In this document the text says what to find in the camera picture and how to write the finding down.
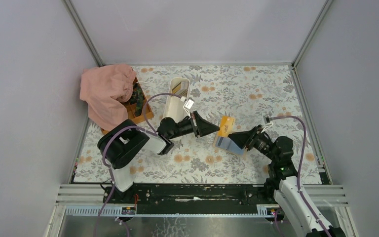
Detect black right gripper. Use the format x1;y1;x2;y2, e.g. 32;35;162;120
227;125;277;162

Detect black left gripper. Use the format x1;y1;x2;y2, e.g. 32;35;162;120
168;110;219;140

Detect orange yellow credit card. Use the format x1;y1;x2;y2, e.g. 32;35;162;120
218;116;235;138

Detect white card with grey stripe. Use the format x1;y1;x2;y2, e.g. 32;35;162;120
216;136;232;149

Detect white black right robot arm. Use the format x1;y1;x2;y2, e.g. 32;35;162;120
228;126;346;237

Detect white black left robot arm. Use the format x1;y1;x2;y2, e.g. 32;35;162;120
97;111;220;203

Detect long white plastic tray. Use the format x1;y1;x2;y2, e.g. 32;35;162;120
162;78;190;122

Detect floral patterned table mat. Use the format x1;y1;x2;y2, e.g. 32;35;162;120
73;65;323;185

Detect orange wooden organizer tray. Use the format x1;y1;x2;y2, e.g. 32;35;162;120
100;77;154;137

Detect dark green items in organizer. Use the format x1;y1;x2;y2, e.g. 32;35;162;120
129;83;145;117

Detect pink crumpled cloth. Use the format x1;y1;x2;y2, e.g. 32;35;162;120
79;64;137;131

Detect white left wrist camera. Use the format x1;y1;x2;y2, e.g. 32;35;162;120
180;96;194;117

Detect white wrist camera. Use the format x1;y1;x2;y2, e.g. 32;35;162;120
180;96;194;117
261;116;273;133

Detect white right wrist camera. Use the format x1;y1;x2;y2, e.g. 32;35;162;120
261;116;273;133

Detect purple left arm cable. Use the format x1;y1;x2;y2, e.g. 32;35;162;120
92;93;185;237

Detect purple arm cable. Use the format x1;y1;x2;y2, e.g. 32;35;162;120
92;93;185;237
269;115;332;237

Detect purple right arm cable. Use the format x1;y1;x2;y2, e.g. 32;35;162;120
269;115;332;237

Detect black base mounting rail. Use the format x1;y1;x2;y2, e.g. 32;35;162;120
103;183;280;208

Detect slotted aluminium cable duct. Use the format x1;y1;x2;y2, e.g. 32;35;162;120
66;205;278;218

